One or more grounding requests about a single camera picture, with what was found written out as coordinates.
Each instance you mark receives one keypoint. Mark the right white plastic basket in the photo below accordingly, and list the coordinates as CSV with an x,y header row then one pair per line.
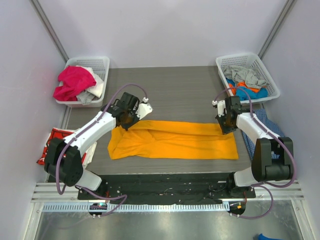
x,y
248,60

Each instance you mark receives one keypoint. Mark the white plastic basket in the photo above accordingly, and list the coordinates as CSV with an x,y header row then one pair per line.
x,y
248,60
100,68

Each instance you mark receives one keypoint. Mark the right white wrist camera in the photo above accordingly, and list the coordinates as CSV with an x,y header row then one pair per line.
x,y
220,106

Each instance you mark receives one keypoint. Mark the white slotted cable duct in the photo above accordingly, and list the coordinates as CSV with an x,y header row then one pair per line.
x,y
59,207

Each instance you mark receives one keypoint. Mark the left white plastic basket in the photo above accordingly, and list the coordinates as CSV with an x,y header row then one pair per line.
x,y
100,68

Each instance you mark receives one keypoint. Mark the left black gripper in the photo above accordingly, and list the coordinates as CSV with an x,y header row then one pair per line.
x,y
128,122

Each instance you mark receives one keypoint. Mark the orange yellow t shirt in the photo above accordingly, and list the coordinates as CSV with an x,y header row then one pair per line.
x,y
159,139

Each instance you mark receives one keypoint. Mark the blue t shirt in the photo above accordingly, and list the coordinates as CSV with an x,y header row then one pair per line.
x,y
240,87

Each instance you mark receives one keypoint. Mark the blue checkered shirt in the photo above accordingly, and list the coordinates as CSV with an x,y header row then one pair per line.
x,y
262,116

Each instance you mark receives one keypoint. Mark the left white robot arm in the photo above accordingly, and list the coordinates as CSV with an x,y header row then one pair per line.
x,y
64,156

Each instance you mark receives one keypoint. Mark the grey t shirt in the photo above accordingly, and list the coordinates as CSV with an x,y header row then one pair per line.
x,y
243,74

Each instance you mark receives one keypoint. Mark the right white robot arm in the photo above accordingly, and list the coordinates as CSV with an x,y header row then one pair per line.
x,y
273,159

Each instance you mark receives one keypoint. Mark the red white printed t shirt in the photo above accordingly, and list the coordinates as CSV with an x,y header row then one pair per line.
x,y
61,134

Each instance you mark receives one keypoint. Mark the white grey garment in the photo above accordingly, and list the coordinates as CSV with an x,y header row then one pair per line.
x,y
88,95

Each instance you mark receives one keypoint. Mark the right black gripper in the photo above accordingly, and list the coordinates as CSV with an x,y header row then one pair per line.
x,y
225,125

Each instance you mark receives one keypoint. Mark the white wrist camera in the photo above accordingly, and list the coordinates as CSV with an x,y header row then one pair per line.
x,y
220,106
144,108

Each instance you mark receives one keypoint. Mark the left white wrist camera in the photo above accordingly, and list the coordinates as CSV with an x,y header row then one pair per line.
x,y
144,108

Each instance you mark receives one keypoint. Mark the pink t shirt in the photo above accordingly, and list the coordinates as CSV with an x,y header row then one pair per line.
x,y
75,80

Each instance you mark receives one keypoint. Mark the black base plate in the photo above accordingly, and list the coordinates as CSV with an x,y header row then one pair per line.
x,y
169,189

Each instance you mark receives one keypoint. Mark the orange garment in basket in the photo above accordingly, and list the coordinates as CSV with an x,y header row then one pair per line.
x,y
243,85

